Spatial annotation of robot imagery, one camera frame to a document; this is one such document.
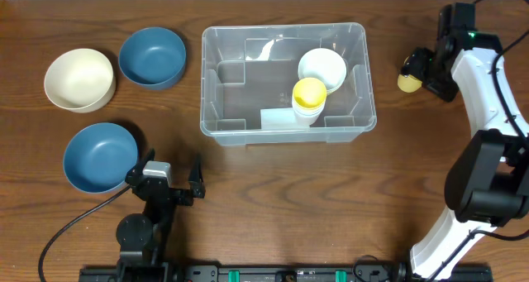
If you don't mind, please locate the white small bowl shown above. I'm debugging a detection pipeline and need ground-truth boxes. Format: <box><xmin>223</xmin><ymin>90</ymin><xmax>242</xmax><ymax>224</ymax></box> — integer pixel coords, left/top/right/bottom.
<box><xmin>298</xmin><ymin>48</ymin><xmax>347</xmax><ymax>90</ymax></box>

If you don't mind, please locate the pink cup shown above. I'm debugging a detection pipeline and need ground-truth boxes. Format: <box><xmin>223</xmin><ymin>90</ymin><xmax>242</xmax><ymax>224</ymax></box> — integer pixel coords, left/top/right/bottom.
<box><xmin>294</xmin><ymin>113</ymin><xmax>317</xmax><ymax>127</ymax></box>

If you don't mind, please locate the cream large bowl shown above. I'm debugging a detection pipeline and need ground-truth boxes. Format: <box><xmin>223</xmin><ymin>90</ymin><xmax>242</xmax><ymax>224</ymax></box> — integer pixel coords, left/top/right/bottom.
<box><xmin>44</xmin><ymin>48</ymin><xmax>117</xmax><ymax>113</ymax></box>

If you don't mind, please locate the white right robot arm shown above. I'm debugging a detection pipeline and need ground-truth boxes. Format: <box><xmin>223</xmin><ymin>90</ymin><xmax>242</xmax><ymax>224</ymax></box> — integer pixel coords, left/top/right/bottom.
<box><xmin>394</xmin><ymin>2</ymin><xmax>528</xmax><ymax>281</ymax></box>

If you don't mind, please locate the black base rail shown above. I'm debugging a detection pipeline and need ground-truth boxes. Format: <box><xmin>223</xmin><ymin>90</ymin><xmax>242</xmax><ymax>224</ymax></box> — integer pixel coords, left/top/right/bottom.
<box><xmin>78</xmin><ymin>261</ymin><xmax>495</xmax><ymax>282</ymax></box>

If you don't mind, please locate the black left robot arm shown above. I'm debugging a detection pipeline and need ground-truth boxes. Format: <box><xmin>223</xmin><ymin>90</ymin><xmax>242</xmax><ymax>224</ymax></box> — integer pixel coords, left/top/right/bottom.
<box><xmin>114</xmin><ymin>149</ymin><xmax>206</xmax><ymax>282</ymax></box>

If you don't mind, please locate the cream cup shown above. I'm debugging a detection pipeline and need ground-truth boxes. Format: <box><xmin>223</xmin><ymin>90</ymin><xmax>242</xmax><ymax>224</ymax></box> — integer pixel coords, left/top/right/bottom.
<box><xmin>292</xmin><ymin>99</ymin><xmax>326</xmax><ymax>115</ymax></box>

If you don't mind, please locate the yellow cup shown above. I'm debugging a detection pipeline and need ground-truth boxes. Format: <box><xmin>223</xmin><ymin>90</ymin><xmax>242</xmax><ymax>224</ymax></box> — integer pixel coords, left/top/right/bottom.
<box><xmin>293</xmin><ymin>78</ymin><xmax>327</xmax><ymax>110</ymax></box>
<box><xmin>397</xmin><ymin>74</ymin><xmax>422</xmax><ymax>93</ymax></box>

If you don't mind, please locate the light blue cup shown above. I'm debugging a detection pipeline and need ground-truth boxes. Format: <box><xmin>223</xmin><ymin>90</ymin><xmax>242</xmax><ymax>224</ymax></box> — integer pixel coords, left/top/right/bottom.
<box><xmin>294</xmin><ymin>111</ymin><xmax>320</xmax><ymax>119</ymax></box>

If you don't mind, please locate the blue large bowl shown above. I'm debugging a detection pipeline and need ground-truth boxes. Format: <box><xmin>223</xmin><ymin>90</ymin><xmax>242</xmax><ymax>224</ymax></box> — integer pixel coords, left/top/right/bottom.
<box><xmin>118</xmin><ymin>27</ymin><xmax>187</xmax><ymax>90</ymax></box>
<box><xmin>63</xmin><ymin>122</ymin><xmax>139</xmax><ymax>194</ymax></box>

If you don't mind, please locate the clear plastic storage bin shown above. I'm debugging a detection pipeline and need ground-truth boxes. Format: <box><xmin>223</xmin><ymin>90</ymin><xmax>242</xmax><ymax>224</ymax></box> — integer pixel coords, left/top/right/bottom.
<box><xmin>200</xmin><ymin>22</ymin><xmax>377</xmax><ymax>146</ymax></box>

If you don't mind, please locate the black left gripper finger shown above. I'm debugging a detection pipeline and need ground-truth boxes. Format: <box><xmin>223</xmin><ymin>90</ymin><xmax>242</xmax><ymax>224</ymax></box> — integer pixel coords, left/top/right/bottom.
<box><xmin>188</xmin><ymin>155</ymin><xmax>206</xmax><ymax>198</ymax></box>
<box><xmin>125</xmin><ymin>148</ymin><xmax>155</xmax><ymax>185</ymax></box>

